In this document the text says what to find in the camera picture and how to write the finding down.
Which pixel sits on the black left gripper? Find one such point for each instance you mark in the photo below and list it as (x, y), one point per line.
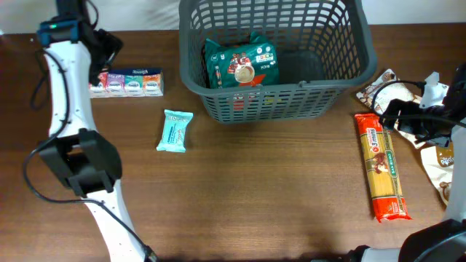
(115, 44)

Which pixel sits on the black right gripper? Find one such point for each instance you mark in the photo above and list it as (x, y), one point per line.
(409, 108)

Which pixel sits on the beige brown nut pouch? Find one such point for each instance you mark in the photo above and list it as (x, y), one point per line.
(438, 163)

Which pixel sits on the multicolour tissue multipack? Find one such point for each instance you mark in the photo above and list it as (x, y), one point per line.
(130, 82)

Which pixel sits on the light blue snack bar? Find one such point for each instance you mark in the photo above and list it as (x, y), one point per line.
(174, 131)

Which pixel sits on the green Nescafe coffee bag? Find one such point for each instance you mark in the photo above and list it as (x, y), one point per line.
(250, 64)

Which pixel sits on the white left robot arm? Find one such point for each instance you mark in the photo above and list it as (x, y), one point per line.
(75, 152)

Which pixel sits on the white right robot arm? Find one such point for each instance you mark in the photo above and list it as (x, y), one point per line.
(445, 241)

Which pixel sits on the orange San Remo spaghetti pack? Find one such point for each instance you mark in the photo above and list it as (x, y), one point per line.
(381, 168)

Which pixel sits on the grey plastic basket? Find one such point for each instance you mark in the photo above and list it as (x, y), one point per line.
(323, 48)

